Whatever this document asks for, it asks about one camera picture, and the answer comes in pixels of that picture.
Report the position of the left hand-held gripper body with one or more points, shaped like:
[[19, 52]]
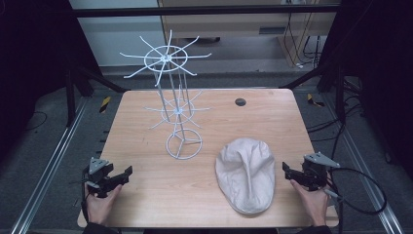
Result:
[[97, 174]]

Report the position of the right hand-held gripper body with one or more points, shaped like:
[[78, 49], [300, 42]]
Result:
[[315, 172]]

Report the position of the person's right hand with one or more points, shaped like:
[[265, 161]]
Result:
[[313, 204]]

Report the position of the person's left hand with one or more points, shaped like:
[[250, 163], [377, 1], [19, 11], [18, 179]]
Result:
[[100, 208]]

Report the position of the cream flat cap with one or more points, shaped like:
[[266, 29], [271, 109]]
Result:
[[242, 182]]

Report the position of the yellow black striped tape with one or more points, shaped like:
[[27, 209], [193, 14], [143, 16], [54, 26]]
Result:
[[312, 99], [105, 104]]

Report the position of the black round table grommet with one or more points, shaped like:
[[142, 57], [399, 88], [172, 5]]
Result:
[[240, 102]]

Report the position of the black curtain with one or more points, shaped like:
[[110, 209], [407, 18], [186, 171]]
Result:
[[383, 81], [35, 65]]

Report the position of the aluminium floor rail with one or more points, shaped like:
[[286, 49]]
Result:
[[48, 162], [363, 162]]

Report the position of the black frame leg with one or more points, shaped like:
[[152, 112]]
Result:
[[340, 97], [69, 97]]

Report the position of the black horizontal frame bar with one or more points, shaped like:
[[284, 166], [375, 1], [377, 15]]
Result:
[[195, 11]]

